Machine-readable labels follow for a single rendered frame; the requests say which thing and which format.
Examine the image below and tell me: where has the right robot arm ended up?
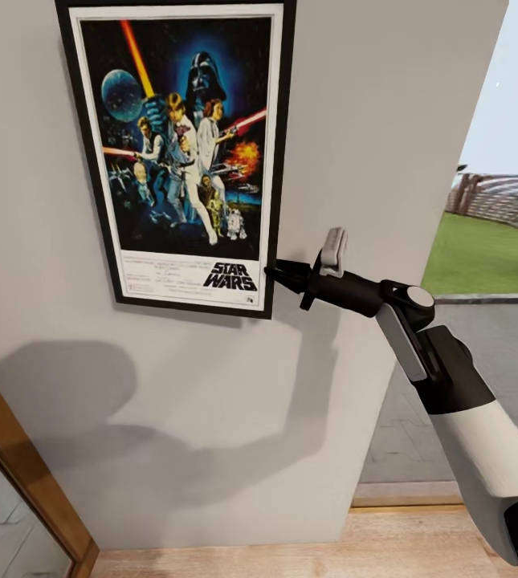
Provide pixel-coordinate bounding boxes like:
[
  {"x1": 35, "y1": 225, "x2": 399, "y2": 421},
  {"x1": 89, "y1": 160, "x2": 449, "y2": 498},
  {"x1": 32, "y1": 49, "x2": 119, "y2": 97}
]
[{"x1": 263, "y1": 226, "x2": 518, "y2": 567}]

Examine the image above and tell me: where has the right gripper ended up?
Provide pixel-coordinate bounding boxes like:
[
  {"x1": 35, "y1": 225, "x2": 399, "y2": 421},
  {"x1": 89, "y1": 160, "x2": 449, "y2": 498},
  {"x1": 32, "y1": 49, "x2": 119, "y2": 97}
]
[{"x1": 263, "y1": 254, "x2": 362, "y2": 311}]

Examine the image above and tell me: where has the poster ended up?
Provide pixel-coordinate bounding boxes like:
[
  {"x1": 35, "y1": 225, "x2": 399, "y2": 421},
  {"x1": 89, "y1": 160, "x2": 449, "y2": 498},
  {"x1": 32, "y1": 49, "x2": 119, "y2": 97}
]
[{"x1": 55, "y1": 0, "x2": 297, "y2": 320}]

